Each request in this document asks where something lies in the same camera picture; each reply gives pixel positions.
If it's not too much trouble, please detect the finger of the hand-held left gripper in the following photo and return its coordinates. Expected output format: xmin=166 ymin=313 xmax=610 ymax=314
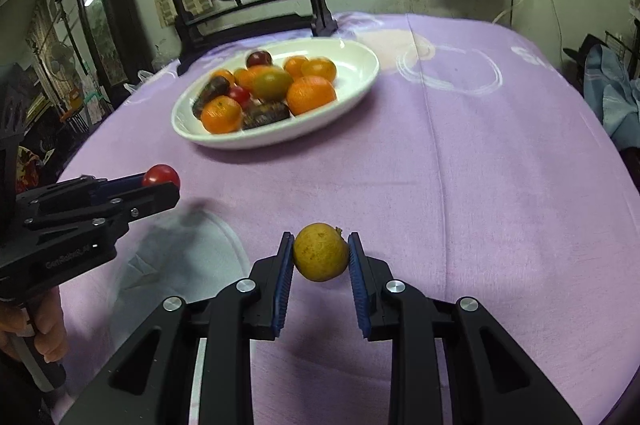
xmin=17 ymin=173 xmax=146 ymax=210
xmin=30 ymin=183 xmax=182 ymax=246

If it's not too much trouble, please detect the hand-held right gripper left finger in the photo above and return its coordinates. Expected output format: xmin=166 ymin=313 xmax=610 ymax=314
xmin=60 ymin=231 xmax=296 ymax=425

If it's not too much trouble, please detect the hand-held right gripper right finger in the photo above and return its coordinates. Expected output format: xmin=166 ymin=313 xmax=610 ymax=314
xmin=348 ymin=232 xmax=583 ymax=425

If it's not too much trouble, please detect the yellow round fruit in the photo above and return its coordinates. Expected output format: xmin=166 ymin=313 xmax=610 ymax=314
xmin=292 ymin=223 xmax=350 ymax=282

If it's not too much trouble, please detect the orange mandarin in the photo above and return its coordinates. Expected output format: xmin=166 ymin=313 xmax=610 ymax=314
xmin=200 ymin=96 xmax=243 ymax=134
xmin=234 ymin=67 xmax=266 ymax=90
xmin=301 ymin=58 xmax=337 ymax=82
xmin=286 ymin=76 xmax=337 ymax=116

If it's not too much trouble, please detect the white oval plate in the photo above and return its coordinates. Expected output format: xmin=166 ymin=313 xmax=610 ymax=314
xmin=171 ymin=37 xmax=381 ymax=150

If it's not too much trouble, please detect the person's left hand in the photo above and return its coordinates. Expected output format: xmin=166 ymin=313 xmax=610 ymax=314
xmin=0 ymin=287 xmax=69 ymax=361

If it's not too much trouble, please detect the white plastic bag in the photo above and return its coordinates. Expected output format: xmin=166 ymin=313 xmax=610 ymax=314
xmin=124 ymin=69 xmax=156 ymax=94

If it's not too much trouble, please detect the purple tablecloth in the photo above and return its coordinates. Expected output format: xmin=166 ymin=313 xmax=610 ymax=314
xmin=50 ymin=11 xmax=640 ymax=425

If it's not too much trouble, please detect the yellow-orange kumquat on plate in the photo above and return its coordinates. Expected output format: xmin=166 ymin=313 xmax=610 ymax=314
xmin=251 ymin=69 xmax=294 ymax=101

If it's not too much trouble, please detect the small orange tomato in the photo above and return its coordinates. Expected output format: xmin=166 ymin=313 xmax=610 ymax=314
xmin=283 ymin=55 xmax=310 ymax=78

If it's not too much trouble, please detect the blue cloth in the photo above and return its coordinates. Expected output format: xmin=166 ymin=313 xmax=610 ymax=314
xmin=584 ymin=45 xmax=640 ymax=140

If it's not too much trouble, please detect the white cable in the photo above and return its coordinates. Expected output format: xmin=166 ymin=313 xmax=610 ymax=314
xmin=492 ymin=0 xmax=531 ymax=26

